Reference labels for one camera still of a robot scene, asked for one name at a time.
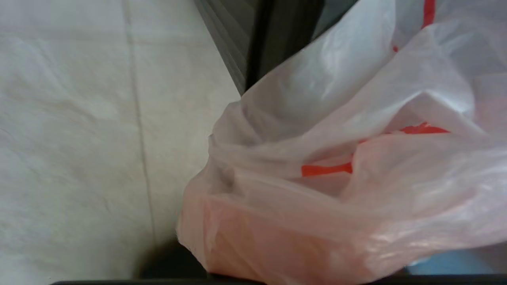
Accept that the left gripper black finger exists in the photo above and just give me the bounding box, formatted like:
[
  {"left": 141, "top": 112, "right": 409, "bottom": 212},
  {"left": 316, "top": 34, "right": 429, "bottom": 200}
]
[{"left": 139, "top": 237, "right": 209, "bottom": 280}]

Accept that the orange print plastic bag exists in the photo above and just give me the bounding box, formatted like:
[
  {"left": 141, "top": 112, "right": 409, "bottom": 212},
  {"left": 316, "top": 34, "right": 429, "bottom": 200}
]
[{"left": 176, "top": 0, "right": 507, "bottom": 285}]

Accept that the black round trash bin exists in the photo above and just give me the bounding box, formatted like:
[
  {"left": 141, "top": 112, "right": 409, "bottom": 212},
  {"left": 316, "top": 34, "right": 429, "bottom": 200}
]
[{"left": 245, "top": 0, "right": 359, "bottom": 93}]

